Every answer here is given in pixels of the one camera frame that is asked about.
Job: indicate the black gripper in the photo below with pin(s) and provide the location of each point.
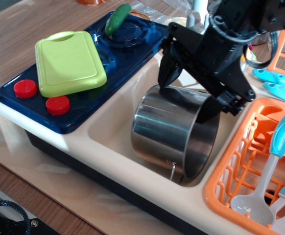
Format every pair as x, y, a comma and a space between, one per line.
213, 58

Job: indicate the large stainless steel pot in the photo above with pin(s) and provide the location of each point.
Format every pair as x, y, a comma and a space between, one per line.
173, 135

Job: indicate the cream toy sink unit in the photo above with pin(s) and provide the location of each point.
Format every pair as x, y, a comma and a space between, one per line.
102, 143

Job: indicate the yellow toy plate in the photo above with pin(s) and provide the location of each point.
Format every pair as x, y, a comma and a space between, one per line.
179, 20

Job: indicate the grey toy faucet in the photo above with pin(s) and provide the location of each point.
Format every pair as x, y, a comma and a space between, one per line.
198, 16

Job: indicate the blue toy stovetop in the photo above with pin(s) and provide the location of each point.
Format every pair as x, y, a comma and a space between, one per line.
122, 55

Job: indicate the orange dish rack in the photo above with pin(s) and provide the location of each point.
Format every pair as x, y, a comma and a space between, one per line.
240, 166

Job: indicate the green toy cucumber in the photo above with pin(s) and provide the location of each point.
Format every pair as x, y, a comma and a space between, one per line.
117, 18

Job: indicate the green plastic cutting board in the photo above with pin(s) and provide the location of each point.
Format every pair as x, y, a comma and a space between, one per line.
68, 62

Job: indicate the red stove knob right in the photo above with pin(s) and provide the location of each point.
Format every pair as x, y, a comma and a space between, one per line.
57, 106

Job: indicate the red stove knob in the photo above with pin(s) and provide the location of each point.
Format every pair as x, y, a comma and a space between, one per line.
57, 106
25, 88

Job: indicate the orange bowl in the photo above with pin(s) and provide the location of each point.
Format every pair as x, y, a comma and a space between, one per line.
91, 1

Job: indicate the red stove knob left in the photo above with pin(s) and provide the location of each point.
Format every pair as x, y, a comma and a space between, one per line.
25, 88

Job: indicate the blue utensil handle upper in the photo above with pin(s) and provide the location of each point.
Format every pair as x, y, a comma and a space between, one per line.
270, 76

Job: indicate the white spoon blue handle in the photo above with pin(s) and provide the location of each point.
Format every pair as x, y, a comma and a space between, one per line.
254, 203

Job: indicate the black metal base plate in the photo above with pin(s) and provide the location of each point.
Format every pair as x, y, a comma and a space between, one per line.
37, 227

